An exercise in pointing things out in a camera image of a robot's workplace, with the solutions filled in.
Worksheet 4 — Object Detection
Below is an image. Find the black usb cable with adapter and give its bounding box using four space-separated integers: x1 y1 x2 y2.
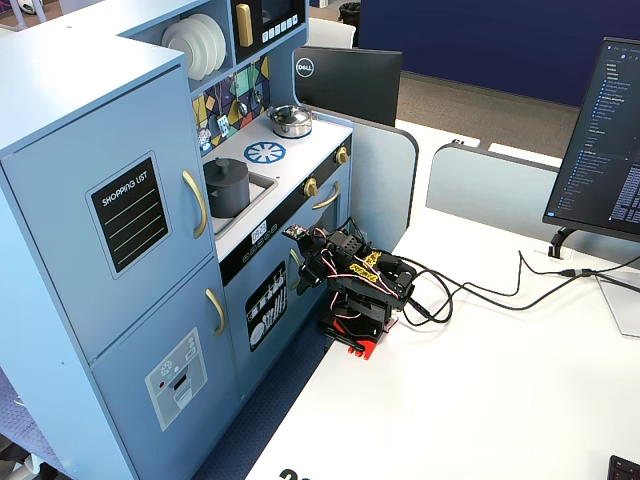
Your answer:
462 249 640 300

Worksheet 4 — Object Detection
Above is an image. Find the white hanging grater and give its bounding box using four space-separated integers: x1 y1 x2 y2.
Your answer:
215 97 233 138

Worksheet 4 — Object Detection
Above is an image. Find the white toy plate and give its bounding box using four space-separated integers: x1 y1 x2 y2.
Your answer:
187 13 228 76
160 23 201 81
172 17 217 79

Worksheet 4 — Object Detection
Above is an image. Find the white chair back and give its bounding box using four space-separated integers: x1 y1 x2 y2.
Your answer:
306 17 358 50

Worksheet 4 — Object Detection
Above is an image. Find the dark gray pot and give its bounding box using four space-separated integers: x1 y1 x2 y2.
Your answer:
203 167 252 219

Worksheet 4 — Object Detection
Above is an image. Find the short gold freezer handle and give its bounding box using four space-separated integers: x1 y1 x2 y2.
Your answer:
204 287 228 338

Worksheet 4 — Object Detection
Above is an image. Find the black Dell monitor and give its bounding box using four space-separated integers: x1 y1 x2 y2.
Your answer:
293 45 404 129

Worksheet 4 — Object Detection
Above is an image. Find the low gray desk divider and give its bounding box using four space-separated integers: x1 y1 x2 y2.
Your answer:
425 142 640 267

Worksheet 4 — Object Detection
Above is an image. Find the curved gray desk divider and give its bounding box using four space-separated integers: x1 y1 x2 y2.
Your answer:
310 111 421 252

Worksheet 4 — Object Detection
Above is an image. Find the silver monitor base plate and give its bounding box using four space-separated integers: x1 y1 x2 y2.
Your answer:
596 276 640 338

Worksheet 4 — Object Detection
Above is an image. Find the shiny steel toy pot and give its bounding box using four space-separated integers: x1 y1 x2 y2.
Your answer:
269 115 314 140

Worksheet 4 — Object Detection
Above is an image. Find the blue toy kitchen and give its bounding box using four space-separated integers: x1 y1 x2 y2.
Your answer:
0 0 357 480

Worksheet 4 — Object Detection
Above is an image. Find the long black power cable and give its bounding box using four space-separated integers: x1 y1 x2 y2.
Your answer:
398 255 640 327

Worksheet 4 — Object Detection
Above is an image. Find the shiny steel ladle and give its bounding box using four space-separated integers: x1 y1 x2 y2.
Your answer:
230 74 250 118

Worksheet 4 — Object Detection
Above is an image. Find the black keyboard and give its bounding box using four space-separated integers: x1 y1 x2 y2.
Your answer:
607 454 640 480

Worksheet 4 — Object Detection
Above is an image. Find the silver toy sink basin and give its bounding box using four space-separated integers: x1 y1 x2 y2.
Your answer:
209 172 280 237

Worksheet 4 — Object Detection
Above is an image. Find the gold microwave handle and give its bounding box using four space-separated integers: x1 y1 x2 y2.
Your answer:
235 3 254 48

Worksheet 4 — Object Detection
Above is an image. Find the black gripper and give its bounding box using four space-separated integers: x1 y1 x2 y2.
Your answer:
297 227 336 298

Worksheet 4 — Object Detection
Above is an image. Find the red robot base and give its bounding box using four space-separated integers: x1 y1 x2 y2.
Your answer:
321 313 400 362

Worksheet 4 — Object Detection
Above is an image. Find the long gold fridge handle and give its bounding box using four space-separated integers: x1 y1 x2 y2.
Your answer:
181 169 209 240

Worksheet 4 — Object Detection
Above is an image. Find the shiny steel pot lid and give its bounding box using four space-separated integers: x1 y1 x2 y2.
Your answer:
266 104 313 127

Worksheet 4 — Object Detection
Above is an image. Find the monitor showing code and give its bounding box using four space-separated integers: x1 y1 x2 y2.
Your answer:
541 35 640 245

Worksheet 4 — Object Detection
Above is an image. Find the black trash bin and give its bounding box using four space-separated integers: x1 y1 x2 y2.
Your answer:
338 1 362 27

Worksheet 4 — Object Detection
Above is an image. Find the gold oven handle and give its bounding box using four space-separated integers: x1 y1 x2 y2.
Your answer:
311 180 343 212

